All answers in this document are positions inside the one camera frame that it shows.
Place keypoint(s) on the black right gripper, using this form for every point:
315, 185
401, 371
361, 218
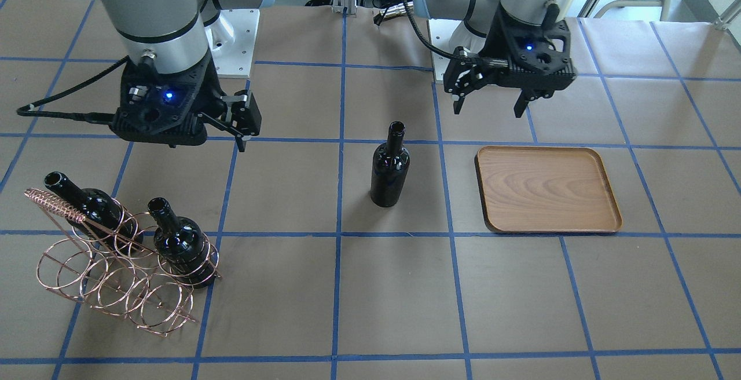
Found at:
215, 91

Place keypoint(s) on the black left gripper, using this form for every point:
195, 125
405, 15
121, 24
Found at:
496, 40

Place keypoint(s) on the dark wine bottle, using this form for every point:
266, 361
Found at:
391, 161
98, 206

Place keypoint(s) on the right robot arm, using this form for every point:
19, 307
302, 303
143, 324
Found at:
178, 50

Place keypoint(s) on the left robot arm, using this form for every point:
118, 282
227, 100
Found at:
478, 15

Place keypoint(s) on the wooden tray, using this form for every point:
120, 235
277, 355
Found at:
546, 189

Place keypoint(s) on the dark wine bottle end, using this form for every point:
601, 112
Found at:
185, 252

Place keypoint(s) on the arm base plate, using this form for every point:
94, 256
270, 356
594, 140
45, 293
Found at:
233, 38
447, 34

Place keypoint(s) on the copper wire bottle basket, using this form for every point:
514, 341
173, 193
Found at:
131, 287

